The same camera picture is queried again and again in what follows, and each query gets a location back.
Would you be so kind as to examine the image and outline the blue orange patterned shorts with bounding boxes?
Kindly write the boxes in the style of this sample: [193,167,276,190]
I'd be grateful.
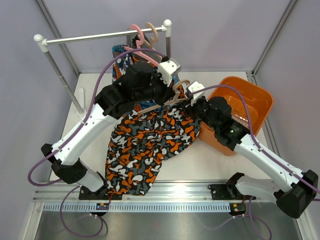
[112,44,156,112]

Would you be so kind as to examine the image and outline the white slotted cable duct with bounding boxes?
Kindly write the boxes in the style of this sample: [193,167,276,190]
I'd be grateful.
[43,202,231,213]

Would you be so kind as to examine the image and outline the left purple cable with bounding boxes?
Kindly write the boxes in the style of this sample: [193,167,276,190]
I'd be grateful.
[27,48,171,238]

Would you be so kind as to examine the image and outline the white and metal clothes rack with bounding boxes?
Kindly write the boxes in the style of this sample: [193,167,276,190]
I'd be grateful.
[33,19,172,117]

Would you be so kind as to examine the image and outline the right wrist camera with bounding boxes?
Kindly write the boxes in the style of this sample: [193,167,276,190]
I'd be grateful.
[185,81,205,106]

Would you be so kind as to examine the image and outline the orange black camouflage shorts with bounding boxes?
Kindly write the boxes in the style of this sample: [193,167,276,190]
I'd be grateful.
[105,106,201,196]

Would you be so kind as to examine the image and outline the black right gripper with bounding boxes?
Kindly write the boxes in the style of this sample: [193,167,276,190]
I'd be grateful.
[178,95,219,132]

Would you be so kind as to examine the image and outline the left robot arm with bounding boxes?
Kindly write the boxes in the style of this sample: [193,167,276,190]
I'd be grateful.
[41,58,181,200]

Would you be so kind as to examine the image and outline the grey sweat shorts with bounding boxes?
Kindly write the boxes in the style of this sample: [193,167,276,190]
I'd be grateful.
[126,34,162,67]

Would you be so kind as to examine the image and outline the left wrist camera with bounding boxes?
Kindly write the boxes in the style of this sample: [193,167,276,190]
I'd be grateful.
[157,58,181,86]

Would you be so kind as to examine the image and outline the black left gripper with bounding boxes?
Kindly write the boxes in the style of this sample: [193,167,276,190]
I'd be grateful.
[133,69,176,107]

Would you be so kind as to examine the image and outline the pink plastic hanger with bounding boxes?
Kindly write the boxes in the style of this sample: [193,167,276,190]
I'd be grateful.
[129,22,159,67]

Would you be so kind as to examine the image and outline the beige hanger with grey shorts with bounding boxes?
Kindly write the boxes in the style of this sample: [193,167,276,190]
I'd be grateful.
[134,21,161,51]

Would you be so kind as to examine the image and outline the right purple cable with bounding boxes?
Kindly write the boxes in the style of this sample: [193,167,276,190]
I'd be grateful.
[191,84,320,240]

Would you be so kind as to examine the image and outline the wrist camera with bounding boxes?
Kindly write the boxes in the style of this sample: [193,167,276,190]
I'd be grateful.
[157,58,181,86]
[185,81,205,106]

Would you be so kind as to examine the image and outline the purple cable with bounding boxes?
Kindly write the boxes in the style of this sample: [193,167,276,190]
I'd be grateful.
[27,48,171,238]
[191,84,320,240]

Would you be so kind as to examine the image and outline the aluminium mounting rail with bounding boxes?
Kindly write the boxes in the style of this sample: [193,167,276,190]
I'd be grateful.
[32,180,286,201]

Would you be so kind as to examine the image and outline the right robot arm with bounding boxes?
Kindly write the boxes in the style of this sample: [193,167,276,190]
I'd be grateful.
[182,96,319,219]

